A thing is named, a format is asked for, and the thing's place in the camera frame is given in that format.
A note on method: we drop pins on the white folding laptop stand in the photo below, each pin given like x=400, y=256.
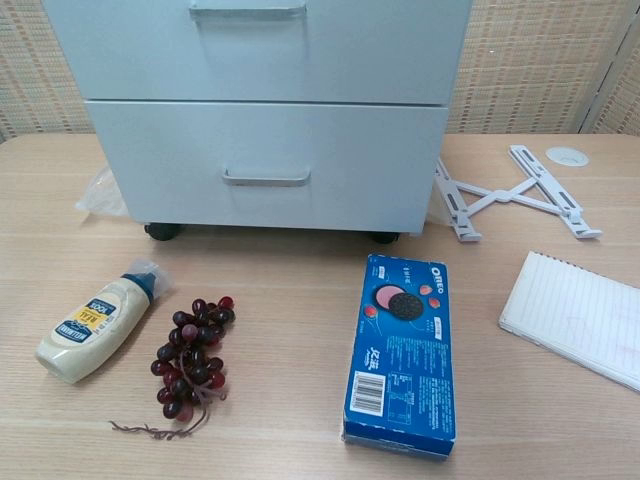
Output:
x=502, y=195

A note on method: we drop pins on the white lined spiral notepad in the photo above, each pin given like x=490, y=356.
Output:
x=575, y=320

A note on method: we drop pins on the round grey desk grommet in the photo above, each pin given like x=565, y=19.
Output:
x=567, y=155

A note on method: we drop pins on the dark red grape bunch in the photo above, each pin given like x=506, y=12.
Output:
x=192, y=360

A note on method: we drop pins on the blue Oreo cookie box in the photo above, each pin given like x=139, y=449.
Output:
x=400, y=360

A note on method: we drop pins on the mayonnaise squeeze bottle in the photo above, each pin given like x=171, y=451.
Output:
x=90, y=330

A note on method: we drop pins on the woven beige partition screen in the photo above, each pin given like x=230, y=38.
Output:
x=525, y=65

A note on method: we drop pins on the clear plastic bag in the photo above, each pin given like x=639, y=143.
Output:
x=102, y=195

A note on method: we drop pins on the black caster wheel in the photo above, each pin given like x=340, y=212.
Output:
x=384, y=238
x=162, y=232

